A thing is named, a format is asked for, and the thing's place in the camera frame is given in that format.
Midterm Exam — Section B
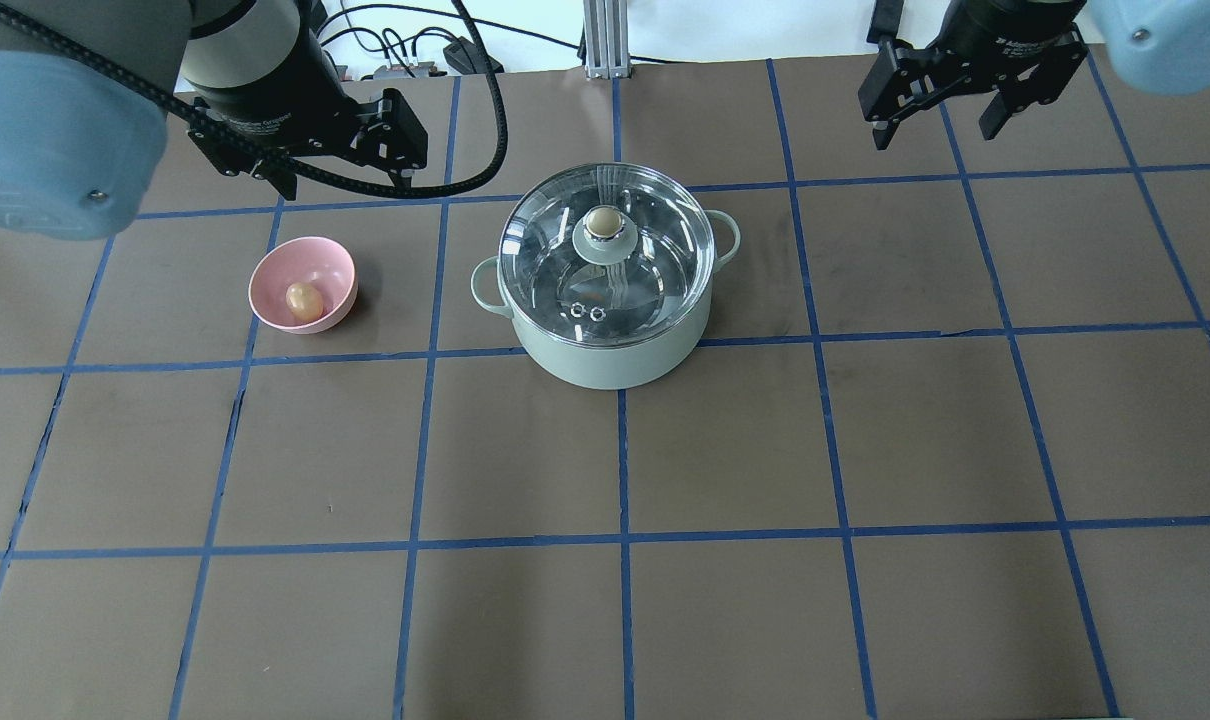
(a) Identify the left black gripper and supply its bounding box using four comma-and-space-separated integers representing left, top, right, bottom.
182, 1, 430, 190

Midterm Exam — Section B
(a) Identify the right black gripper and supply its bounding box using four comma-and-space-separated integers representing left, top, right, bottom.
858, 1, 1089, 151

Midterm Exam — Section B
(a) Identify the brown egg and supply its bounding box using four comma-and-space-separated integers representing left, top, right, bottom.
282, 282, 325, 326

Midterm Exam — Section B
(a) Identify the glass pot lid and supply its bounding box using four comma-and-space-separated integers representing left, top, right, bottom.
496, 163, 736, 349

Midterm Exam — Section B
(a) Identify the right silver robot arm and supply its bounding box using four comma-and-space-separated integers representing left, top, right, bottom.
857, 1, 1210, 150

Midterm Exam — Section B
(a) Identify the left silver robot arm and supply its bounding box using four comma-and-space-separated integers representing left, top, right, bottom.
0, 1, 430, 241

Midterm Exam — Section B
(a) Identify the pale green cooking pot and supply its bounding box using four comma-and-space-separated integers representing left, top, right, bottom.
471, 163, 742, 391

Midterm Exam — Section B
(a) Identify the pink plastic bowl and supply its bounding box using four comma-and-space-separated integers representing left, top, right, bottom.
247, 236, 359, 334

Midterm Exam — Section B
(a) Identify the black power adapter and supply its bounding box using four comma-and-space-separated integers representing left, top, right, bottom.
442, 38, 505, 76

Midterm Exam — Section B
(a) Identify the aluminium frame post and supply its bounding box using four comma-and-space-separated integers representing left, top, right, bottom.
582, 0, 632, 79

